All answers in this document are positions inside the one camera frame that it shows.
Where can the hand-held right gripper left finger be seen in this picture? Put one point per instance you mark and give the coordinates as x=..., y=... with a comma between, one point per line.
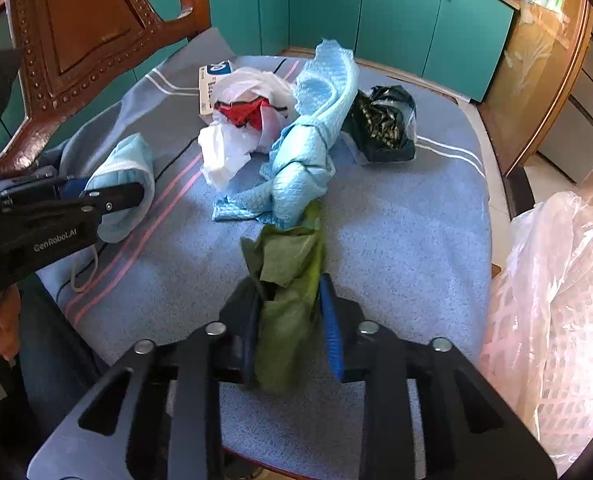
x=249, y=335

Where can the blue striped towel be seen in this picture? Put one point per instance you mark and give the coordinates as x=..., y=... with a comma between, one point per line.
x=401, y=220

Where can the green vegetable leaves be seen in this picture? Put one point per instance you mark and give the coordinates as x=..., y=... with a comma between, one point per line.
x=281, y=340

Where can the white plastic bag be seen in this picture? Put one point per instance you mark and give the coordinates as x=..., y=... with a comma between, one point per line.
x=226, y=150

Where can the teal lower kitchen cabinets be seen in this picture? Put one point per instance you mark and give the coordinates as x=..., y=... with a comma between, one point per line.
x=401, y=20

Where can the clear plastic bin liner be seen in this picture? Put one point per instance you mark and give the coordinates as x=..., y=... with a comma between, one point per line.
x=551, y=240

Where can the sliding glass door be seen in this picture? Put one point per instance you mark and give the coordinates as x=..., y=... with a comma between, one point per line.
x=536, y=60

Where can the white plastic basket bin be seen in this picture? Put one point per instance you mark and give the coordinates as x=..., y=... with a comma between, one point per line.
x=516, y=360

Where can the light blue cloth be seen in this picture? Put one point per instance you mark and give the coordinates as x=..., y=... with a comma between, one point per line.
x=301, y=170

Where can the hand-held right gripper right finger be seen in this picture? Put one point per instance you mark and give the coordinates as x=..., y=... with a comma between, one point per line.
x=331, y=330

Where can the blue face mask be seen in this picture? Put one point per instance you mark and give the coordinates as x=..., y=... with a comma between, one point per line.
x=126, y=165

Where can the white cardboard box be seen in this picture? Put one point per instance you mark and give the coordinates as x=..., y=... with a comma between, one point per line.
x=211, y=77

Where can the grey refrigerator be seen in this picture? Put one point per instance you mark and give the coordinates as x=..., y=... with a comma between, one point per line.
x=586, y=110

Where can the black plastic bag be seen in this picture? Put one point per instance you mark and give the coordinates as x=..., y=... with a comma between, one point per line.
x=381, y=125

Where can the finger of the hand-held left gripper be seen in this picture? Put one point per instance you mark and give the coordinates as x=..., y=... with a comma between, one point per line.
x=116, y=197
x=74, y=186

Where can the carved wooden chair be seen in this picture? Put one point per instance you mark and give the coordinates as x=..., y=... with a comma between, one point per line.
x=86, y=25

